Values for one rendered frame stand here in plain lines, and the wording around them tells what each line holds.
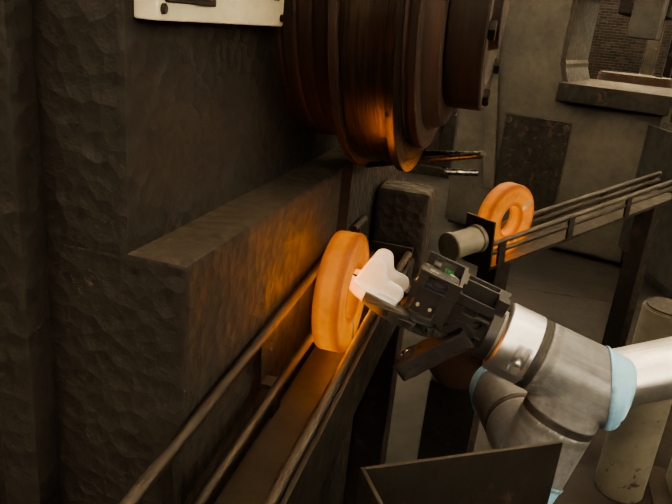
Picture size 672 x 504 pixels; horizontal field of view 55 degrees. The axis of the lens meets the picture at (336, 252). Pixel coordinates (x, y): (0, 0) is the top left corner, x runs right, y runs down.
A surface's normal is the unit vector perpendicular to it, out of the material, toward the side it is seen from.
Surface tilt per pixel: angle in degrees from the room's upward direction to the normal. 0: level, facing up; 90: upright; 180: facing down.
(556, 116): 90
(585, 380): 73
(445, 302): 91
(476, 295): 91
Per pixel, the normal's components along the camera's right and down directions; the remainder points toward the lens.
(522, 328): 0.09, -0.48
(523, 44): -0.51, 0.25
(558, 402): -0.55, -0.01
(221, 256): 0.95, 0.18
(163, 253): 0.09, -0.94
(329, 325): -0.30, 0.46
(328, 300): -0.27, 0.09
